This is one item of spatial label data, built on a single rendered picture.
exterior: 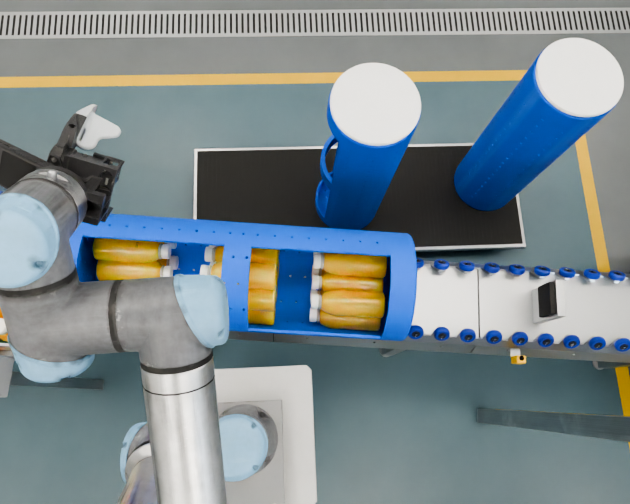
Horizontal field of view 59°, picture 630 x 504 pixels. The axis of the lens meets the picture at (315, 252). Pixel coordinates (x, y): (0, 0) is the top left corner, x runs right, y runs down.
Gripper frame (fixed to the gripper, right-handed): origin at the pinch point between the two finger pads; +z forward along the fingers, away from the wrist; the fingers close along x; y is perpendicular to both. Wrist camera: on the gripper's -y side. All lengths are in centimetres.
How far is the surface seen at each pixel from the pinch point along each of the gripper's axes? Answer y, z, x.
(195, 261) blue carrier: 24, 66, -40
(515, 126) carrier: 116, 99, 25
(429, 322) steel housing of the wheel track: 92, 53, -34
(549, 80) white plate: 112, 84, 41
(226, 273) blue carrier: 30, 38, -29
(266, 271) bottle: 40, 43, -28
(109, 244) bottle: 1, 54, -37
